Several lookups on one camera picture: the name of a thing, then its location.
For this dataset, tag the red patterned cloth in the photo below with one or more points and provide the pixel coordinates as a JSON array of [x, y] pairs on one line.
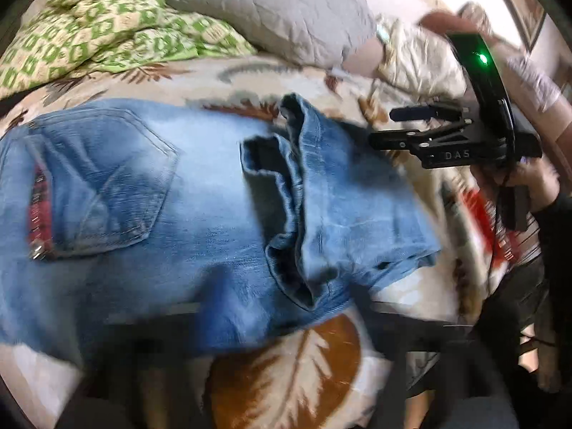
[[487, 228]]

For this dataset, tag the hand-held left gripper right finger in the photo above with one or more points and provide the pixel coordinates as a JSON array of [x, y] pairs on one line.
[[402, 339]]

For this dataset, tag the white cloth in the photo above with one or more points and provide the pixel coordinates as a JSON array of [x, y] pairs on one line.
[[540, 80]]

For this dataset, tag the person's right hand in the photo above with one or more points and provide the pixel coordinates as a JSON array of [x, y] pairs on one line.
[[540, 178]]

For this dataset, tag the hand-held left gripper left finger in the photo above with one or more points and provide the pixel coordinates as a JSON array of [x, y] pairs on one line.
[[147, 353]]

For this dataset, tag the wall picture frame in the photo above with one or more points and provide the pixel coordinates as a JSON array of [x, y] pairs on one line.
[[520, 0]]

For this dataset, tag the grey quilted pillow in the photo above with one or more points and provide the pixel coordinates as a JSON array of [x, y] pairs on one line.
[[268, 9]]

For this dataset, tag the cream shiny cloth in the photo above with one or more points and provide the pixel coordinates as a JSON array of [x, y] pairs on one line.
[[424, 58]]

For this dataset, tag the green and cream patterned quilt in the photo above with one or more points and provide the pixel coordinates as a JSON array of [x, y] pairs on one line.
[[89, 31]]

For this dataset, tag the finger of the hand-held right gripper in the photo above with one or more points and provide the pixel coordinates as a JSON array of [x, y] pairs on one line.
[[402, 139], [424, 112]]

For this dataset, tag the person's right forearm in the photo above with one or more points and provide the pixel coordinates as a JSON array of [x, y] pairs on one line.
[[556, 223]]

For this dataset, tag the blue denim pants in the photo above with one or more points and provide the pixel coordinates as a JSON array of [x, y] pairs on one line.
[[178, 210]]

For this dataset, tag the beige leaf-print blanket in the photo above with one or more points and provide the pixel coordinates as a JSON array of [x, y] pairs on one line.
[[313, 366]]

